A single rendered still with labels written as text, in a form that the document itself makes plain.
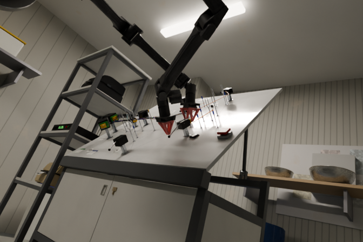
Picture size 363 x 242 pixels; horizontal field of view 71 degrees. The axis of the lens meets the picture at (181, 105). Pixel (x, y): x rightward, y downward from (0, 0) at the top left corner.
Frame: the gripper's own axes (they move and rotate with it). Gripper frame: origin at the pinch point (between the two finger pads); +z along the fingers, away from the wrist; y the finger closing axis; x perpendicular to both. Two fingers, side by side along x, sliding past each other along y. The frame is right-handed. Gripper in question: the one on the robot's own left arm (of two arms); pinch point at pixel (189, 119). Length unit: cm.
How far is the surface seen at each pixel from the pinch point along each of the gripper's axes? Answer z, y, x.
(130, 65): -46, 102, -14
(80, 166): 31, 51, 41
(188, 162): 17.9, -25.0, 20.7
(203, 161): 16.6, -31.3, 18.0
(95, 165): 29, 35, 38
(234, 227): 46, -35, 1
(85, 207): 50, 32, 43
